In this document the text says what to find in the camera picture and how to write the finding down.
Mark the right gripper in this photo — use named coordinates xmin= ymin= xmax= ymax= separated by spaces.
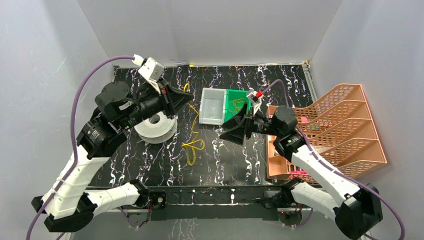
xmin=219 ymin=102 xmax=282 ymax=146

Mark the thick yellow cable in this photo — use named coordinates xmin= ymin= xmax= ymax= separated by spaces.
xmin=181 ymin=83 xmax=206 ymax=167

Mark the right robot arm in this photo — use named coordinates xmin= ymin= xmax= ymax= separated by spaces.
xmin=219 ymin=105 xmax=383 ymax=240

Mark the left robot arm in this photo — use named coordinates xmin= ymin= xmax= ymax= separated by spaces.
xmin=31 ymin=79 xmax=194 ymax=233

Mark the green plastic bin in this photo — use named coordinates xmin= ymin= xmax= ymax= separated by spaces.
xmin=224 ymin=89 xmax=252 ymax=122

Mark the white plastic bin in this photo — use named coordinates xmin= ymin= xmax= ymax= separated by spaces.
xmin=199 ymin=87 xmax=227 ymax=126

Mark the pink marker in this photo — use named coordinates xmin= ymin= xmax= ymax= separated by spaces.
xmin=289 ymin=170 xmax=308 ymax=175

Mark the orange desk organizer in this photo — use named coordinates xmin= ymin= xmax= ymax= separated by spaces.
xmin=264 ymin=83 xmax=388 ymax=184

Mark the thin yellow wire bundle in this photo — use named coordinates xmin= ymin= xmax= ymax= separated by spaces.
xmin=226 ymin=98 xmax=246 ymax=116

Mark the white cable spool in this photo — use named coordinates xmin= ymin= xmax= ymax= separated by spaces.
xmin=133 ymin=111 xmax=178 ymax=144

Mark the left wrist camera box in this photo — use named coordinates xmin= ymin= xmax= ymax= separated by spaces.
xmin=137 ymin=57 xmax=165 ymax=94

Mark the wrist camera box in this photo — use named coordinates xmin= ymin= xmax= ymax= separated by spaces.
xmin=246 ymin=89 xmax=263 ymax=117
xmin=137 ymin=57 xmax=165 ymax=94

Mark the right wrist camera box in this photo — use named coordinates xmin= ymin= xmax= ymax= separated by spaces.
xmin=246 ymin=89 xmax=263 ymax=117

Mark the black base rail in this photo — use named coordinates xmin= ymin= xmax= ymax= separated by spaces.
xmin=151 ymin=185 xmax=303 ymax=224

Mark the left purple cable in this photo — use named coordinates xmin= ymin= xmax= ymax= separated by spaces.
xmin=25 ymin=55 xmax=137 ymax=240

